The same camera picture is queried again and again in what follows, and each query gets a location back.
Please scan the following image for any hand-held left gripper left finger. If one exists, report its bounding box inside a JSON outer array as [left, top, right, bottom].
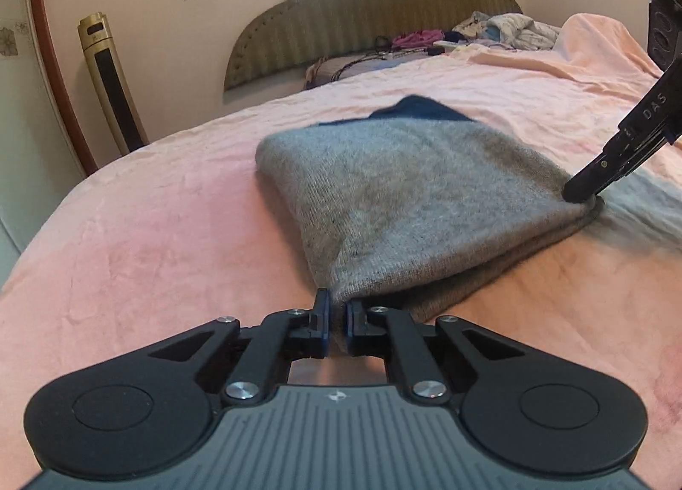
[[149, 288, 331, 406]]

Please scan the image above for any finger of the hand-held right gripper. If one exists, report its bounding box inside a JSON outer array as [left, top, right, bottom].
[[562, 141, 641, 204]]

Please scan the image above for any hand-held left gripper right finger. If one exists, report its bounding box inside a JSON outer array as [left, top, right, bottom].
[[344, 299, 535, 404]]

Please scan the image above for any grey knit sweater navy trim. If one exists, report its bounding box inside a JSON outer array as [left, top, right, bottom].
[[254, 95, 605, 323]]

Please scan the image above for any white blue patterned cloth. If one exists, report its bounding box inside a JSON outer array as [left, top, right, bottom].
[[453, 11, 564, 52]]

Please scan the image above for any pink fleece blanket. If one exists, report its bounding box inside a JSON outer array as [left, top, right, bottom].
[[0, 13, 682, 470]]

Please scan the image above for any purple cloth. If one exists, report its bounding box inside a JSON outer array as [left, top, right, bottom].
[[391, 29, 446, 50]]

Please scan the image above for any olive padded headboard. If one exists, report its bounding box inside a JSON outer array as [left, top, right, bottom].
[[223, 0, 524, 92]]

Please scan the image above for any gold tower fan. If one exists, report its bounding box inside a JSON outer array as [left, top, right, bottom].
[[77, 12, 150, 156]]

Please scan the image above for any dark tangled cable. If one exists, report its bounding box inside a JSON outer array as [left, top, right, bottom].
[[306, 35, 398, 84]]

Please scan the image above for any brown wooden door frame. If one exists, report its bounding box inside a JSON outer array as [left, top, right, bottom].
[[24, 0, 100, 176]]

